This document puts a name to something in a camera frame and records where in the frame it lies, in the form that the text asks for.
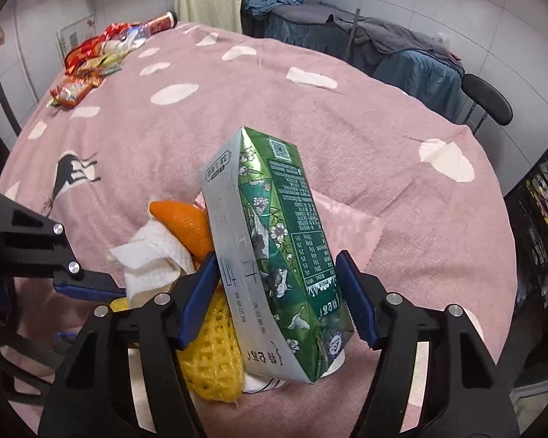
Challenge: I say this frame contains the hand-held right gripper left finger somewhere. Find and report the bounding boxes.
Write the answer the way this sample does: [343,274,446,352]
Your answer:
[37,251,222,438]

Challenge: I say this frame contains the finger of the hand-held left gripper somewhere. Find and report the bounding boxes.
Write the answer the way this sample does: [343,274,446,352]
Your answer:
[0,191,128,303]
[0,324,77,369]

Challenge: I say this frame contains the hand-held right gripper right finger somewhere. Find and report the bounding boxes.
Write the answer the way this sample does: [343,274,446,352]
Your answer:
[335,250,519,438]

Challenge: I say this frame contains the yellow foam fruit net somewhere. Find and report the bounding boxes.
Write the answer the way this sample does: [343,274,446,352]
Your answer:
[110,289,245,404]

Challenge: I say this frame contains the white paper towel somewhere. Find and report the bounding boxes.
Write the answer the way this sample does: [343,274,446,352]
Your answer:
[107,220,197,306]

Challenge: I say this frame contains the green and silver drink carton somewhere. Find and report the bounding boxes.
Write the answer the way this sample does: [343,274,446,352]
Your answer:
[202,126,354,384]

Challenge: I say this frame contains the pile of snack packets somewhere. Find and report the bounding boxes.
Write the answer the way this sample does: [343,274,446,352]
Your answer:
[49,52,125,109]

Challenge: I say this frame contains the black mesh trolley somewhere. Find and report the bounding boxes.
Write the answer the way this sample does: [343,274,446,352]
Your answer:
[505,123,548,311]

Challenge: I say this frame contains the blue skirted massage bed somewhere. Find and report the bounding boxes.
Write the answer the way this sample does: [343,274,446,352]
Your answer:
[256,2,467,124]

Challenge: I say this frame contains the black round stool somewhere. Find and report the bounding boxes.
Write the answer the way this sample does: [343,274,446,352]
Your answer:
[461,73,514,138]

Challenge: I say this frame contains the clear plastic bottle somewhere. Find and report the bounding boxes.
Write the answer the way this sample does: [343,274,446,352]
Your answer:
[96,32,144,55]

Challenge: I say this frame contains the white notice sheet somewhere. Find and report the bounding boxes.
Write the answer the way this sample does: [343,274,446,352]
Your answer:
[57,14,96,60]

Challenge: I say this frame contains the grey blanket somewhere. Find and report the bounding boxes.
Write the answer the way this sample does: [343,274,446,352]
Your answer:
[274,2,467,76]

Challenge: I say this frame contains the white floor lamp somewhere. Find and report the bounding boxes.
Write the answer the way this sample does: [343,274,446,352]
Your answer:
[347,0,485,62]

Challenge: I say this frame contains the red crisps can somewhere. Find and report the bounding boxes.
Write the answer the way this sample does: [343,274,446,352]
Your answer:
[139,10,179,35]

